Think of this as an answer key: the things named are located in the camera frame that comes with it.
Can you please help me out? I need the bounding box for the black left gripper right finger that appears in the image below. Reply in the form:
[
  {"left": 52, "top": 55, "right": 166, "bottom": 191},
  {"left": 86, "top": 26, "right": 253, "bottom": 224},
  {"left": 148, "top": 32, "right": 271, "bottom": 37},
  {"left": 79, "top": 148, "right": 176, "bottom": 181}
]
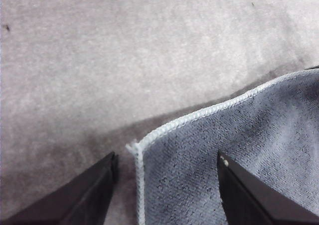
[{"left": 217, "top": 150, "right": 319, "bottom": 225}]

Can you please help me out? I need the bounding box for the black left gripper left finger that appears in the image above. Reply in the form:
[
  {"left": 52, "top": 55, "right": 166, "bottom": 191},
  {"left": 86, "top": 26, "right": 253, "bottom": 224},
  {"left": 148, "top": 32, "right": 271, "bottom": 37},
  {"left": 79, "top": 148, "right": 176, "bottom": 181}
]
[{"left": 0, "top": 151, "right": 119, "bottom": 225}]

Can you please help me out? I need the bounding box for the purple towel with grey hem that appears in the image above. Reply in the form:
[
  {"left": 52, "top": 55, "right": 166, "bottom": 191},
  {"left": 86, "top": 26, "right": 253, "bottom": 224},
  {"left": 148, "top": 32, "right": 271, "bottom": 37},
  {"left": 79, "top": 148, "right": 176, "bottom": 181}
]
[{"left": 125, "top": 68, "right": 319, "bottom": 225}]

